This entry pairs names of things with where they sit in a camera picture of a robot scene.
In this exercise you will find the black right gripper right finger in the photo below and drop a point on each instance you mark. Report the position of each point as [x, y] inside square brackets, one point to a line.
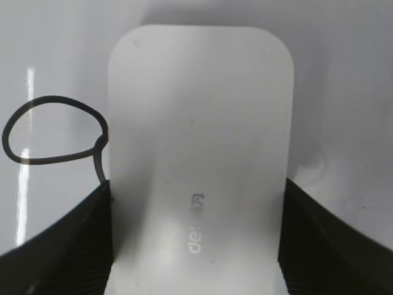
[321, 254]

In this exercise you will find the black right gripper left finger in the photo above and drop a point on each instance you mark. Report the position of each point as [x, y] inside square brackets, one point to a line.
[73, 256]

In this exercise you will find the white whiteboard eraser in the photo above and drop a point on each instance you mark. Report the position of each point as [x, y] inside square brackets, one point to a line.
[199, 128]

